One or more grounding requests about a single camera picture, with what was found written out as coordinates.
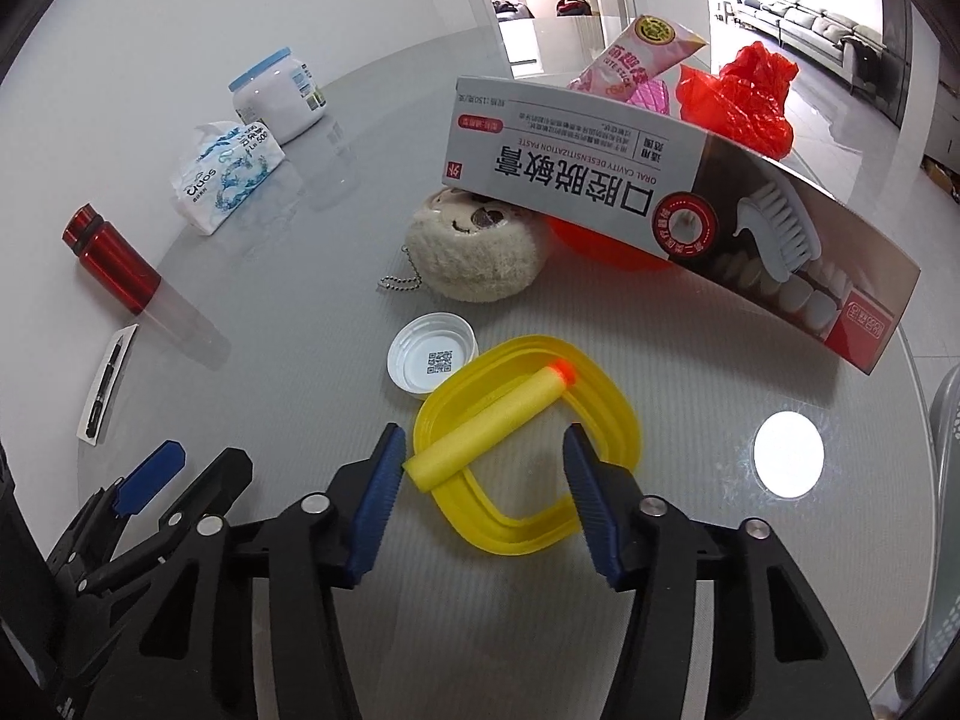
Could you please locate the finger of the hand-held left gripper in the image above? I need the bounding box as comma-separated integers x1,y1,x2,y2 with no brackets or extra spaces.
45,441,187,575
75,448,254,597

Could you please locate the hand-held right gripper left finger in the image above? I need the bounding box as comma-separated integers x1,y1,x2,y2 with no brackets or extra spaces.
86,424,410,720

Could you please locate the yellow plastic lid frame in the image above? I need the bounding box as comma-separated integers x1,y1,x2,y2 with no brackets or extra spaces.
412,335,644,557

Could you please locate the black pen on white card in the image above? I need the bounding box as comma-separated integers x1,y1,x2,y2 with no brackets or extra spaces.
77,324,140,440

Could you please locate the white blue tissue pack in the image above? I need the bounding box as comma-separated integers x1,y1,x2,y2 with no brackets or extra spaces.
170,120,286,235

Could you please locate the white plastic bottle cap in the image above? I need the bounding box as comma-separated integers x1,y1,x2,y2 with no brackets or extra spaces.
388,313,479,396

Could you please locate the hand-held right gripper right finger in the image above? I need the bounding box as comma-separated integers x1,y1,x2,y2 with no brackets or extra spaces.
562,424,863,720

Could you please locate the beige plush sloth keychain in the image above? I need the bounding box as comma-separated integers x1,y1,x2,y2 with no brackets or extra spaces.
377,187,548,305

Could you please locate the pink snack packet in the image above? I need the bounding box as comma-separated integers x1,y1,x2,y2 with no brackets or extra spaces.
568,15,708,102

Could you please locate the red plastic bowl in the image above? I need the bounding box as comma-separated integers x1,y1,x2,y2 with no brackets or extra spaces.
544,214,676,271

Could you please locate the yellow foam dart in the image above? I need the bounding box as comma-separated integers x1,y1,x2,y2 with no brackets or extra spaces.
403,360,582,496

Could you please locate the grey sofa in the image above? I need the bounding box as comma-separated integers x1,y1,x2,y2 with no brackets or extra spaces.
731,0,886,76

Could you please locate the grey toothpaste box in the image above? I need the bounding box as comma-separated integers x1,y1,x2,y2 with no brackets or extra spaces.
439,75,922,376

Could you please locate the grey plastic basket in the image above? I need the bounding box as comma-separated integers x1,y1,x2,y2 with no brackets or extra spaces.
896,364,960,691

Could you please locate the red plastic bag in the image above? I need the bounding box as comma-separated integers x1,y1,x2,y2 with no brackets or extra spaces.
675,43,800,160

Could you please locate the white jar with blue lid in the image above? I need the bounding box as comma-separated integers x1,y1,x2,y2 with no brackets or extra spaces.
229,47,329,143

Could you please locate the red metal bottle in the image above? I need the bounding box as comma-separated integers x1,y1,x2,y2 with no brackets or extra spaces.
62,202,162,316

